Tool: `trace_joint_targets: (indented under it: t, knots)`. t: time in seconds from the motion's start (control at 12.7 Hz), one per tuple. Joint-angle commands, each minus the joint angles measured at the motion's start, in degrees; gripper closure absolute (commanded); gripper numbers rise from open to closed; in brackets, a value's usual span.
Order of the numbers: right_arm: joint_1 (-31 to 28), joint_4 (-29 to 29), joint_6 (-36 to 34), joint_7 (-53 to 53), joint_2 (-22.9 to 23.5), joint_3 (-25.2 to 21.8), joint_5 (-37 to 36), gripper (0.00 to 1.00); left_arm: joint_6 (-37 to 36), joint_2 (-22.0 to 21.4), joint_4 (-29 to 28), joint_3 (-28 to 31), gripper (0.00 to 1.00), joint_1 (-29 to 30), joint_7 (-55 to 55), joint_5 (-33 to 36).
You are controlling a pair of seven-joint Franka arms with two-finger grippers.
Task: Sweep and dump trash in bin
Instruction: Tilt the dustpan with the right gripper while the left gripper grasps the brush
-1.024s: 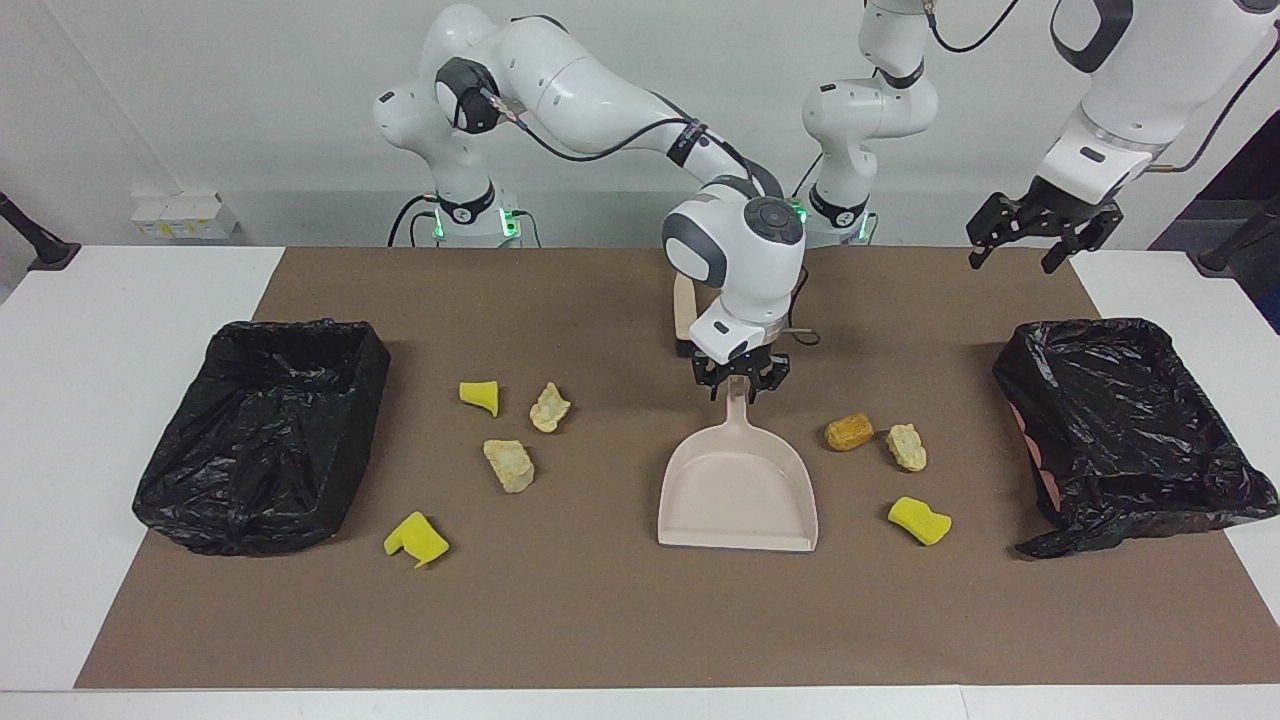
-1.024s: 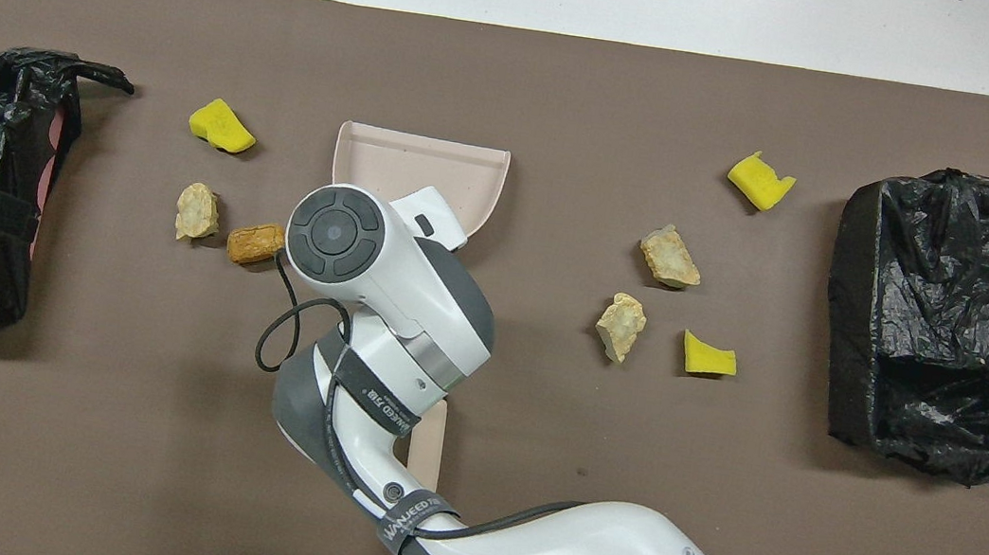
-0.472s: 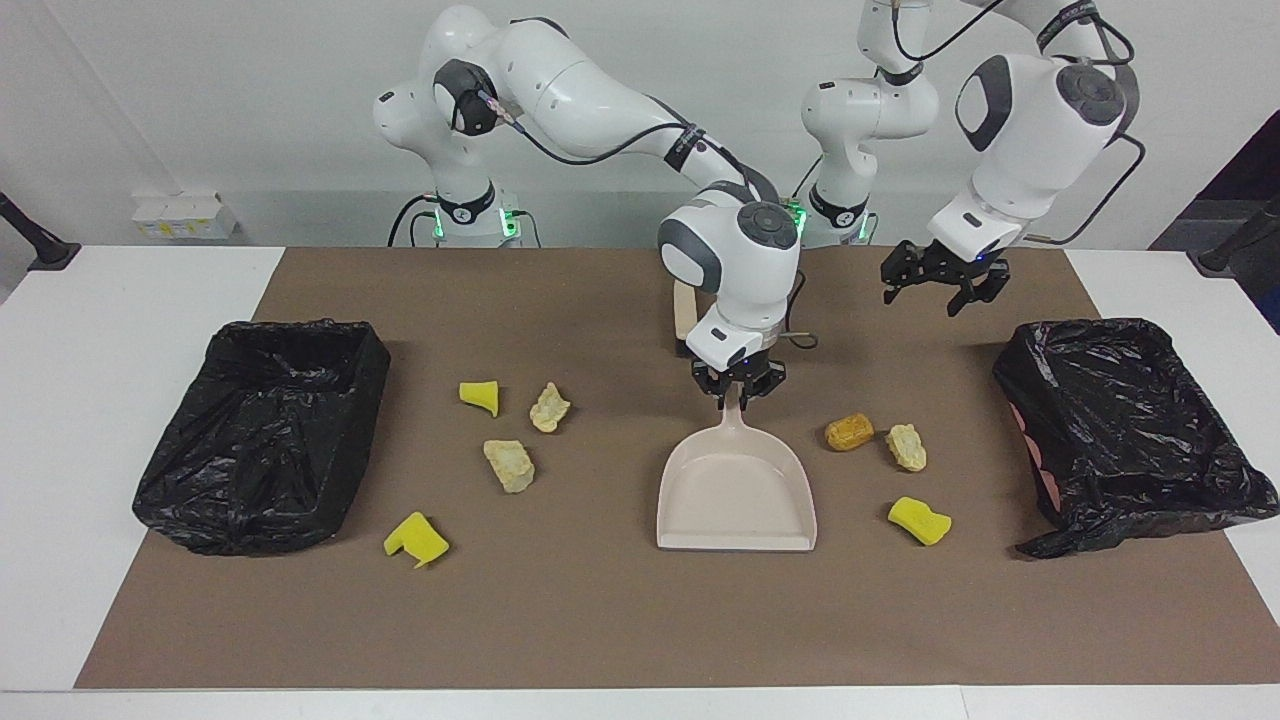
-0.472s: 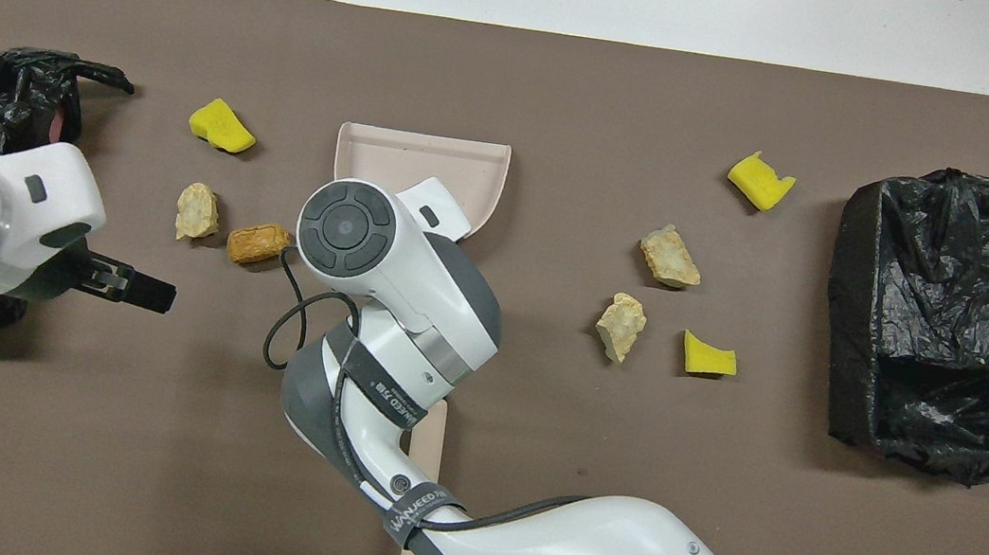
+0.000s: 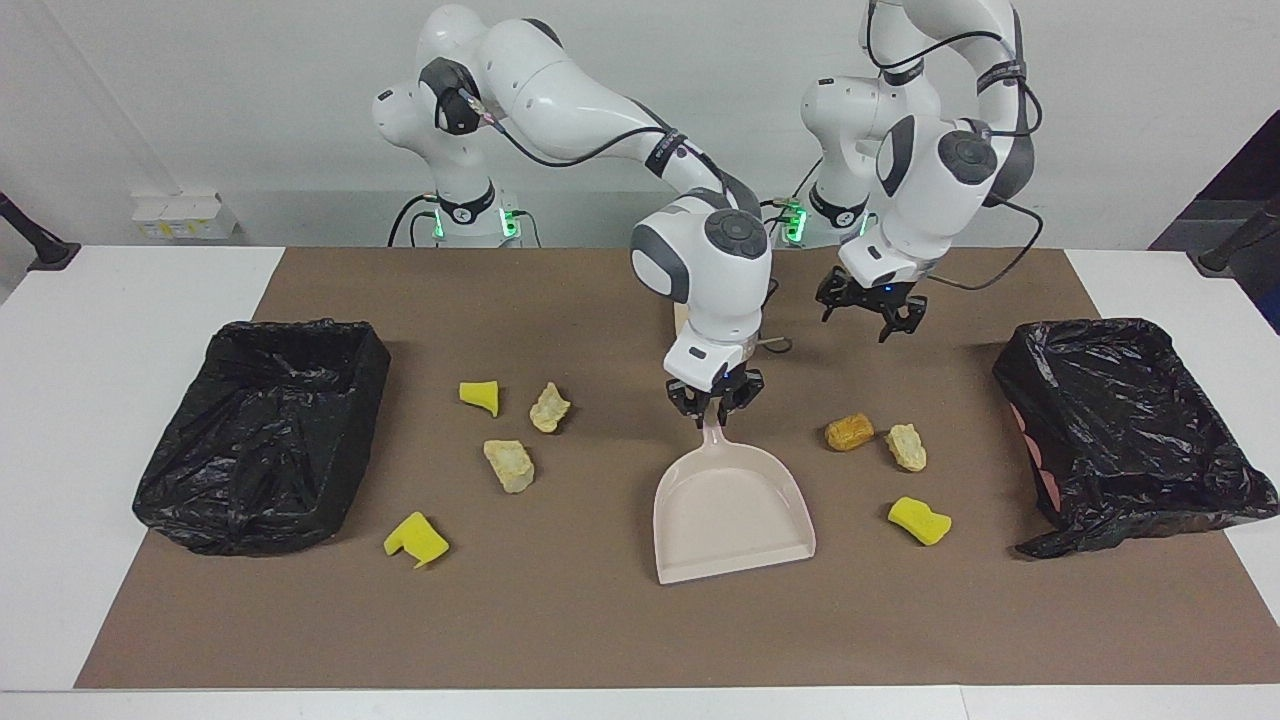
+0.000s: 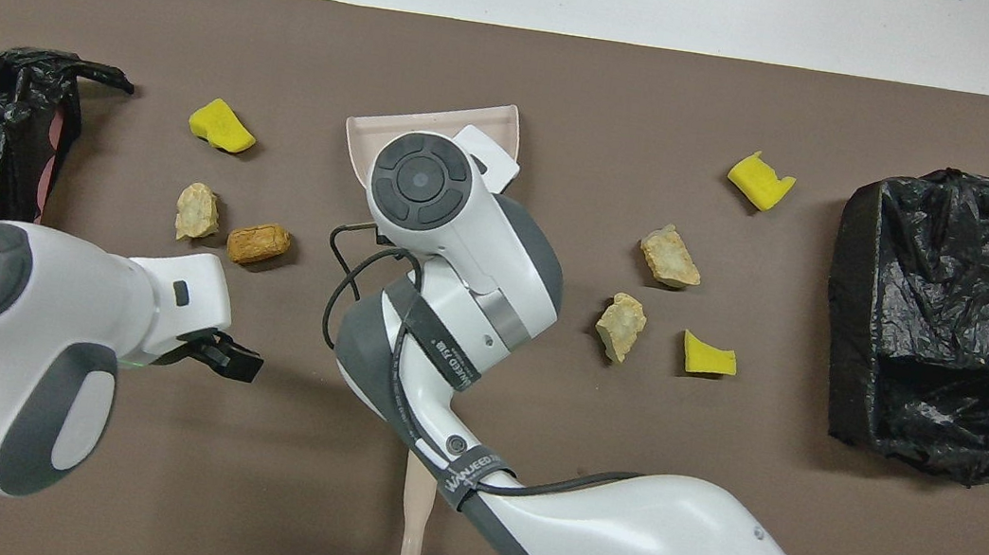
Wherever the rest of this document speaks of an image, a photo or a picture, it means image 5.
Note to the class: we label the black plastic trash bag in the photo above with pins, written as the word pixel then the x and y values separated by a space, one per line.
pixel 1130 430
pixel 260 440

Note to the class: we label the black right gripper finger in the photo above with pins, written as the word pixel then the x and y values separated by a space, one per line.
pixel 692 408
pixel 745 393

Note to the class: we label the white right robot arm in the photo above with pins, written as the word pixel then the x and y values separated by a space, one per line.
pixel 560 90

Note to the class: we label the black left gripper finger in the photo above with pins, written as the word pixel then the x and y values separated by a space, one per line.
pixel 908 315
pixel 833 298

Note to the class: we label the yellow sponge green backing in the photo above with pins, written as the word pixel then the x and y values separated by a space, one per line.
pixel 920 520

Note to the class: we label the beige rock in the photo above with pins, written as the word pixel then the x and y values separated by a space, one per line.
pixel 510 466

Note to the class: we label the beige plastic dustpan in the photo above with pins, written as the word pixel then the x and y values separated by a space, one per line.
pixel 730 520

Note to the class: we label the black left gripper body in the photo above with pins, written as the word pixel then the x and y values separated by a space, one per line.
pixel 875 294

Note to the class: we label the brown table mat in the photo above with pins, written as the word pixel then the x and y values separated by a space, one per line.
pixel 600 620

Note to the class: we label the pink bin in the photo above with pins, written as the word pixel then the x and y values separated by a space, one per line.
pixel 1045 480

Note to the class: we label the beige hand brush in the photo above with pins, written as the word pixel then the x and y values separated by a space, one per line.
pixel 680 320

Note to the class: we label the dark background equipment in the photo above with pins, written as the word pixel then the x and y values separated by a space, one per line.
pixel 1250 170

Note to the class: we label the striped beige bread chunk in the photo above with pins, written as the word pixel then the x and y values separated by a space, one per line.
pixel 907 448

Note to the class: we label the orange brown bread roll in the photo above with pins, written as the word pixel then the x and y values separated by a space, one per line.
pixel 849 432

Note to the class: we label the black stand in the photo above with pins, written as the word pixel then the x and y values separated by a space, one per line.
pixel 45 250
pixel 1225 255

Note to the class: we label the small yellow sponge piece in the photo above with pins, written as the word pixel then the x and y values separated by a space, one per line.
pixel 480 395

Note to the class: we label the notched yellow sponge piece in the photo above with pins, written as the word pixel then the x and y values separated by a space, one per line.
pixel 420 540

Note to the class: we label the white wall socket box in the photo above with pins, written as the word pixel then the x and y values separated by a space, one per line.
pixel 185 215

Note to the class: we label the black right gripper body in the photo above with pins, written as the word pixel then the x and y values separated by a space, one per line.
pixel 720 388

